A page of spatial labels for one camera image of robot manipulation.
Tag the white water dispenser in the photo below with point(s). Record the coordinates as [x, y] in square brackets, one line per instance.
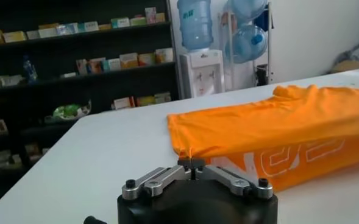
[202, 76]

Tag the black shelving unit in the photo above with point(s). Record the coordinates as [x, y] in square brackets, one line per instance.
[60, 51]

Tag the blue water jug with label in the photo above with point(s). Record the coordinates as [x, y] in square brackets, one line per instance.
[195, 27]

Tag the yellow white medicine box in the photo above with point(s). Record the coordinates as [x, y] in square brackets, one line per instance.
[129, 61]
[14, 36]

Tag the blue white medicine box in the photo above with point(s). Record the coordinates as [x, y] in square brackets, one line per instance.
[68, 28]

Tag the orange t-shirt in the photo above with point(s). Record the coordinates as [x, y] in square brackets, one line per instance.
[273, 128]

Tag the teal white medicine box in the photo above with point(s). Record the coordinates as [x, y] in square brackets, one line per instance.
[112, 64]

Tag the flat white medicine box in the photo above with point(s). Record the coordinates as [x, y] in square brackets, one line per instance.
[68, 75]

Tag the white paper cup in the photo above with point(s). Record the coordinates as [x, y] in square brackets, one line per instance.
[169, 55]

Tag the green white plastic bag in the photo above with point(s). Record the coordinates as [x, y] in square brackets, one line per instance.
[68, 111]

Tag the white metal jug rack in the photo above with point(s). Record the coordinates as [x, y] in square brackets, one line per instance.
[231, 79]

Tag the blue plastic bottle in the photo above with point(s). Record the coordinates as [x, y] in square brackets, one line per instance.
[30, 70]

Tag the tall pink white box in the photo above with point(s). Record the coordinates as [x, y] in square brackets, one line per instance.
[150, 15]

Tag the red orange medicine box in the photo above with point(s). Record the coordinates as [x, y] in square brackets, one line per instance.
[96, 65]

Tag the large brown cardboard box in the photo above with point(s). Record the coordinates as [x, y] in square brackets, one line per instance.
[350, 66]

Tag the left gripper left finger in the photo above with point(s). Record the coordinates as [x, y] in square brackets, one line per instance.
[161, 179]

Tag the flat yellow medicine box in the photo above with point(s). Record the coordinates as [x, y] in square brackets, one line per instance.
[48, 25]

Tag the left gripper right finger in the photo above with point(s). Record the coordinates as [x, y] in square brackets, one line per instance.
[228, 179]

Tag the green yellow medicine box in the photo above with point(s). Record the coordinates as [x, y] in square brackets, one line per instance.
[145, 101]

